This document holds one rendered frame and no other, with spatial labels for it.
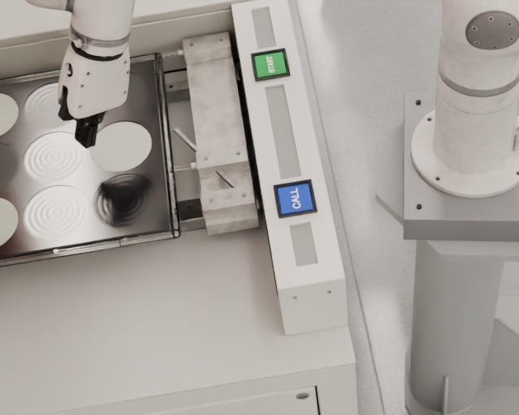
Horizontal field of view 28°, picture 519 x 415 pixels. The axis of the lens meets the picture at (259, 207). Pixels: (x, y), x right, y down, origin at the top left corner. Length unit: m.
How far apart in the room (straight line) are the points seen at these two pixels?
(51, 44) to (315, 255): 0.63
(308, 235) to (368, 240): 1.13
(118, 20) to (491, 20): 0.50
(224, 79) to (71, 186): 0.32
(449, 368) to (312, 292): 0.76
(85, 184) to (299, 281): 0.41
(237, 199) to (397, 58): 1.44
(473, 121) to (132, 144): 0.54
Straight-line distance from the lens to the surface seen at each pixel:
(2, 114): 1.76
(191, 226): 1.63
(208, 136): 1.67
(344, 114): 2.80
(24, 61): 1.82
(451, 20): 1.30
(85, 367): 1.56
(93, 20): 1.44
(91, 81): 1.49
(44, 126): 1.72
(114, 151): 1.66
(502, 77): 1.44
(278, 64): 1.64
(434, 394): 2.27
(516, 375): 2.33
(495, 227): 1.58
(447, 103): 1.50
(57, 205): 1.62
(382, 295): 2.49
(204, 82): 1.74
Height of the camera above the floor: 2.18
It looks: 56 degrees down
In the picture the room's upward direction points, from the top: 10 degrees counter-clockwise
